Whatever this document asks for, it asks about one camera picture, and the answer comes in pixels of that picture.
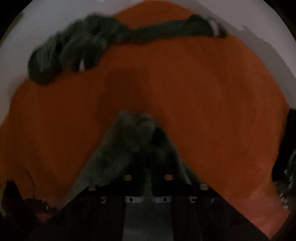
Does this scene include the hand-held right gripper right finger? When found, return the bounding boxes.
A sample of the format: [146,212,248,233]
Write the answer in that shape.
[151,129,271,241]

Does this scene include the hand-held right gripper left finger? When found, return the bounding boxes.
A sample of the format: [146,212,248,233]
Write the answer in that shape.
[30,173,144,241]

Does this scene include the green fleece pants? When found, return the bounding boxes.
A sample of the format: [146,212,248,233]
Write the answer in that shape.
[74,110,196,241]

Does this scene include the folded black printed clothes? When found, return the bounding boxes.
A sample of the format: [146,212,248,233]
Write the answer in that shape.
[272,148,296,211]

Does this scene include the orange blanket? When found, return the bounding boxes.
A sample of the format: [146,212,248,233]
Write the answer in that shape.
[0,0,292,239]

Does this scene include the green fleece top striped cuffs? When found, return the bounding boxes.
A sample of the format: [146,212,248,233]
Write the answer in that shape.
[28,14,228,86]

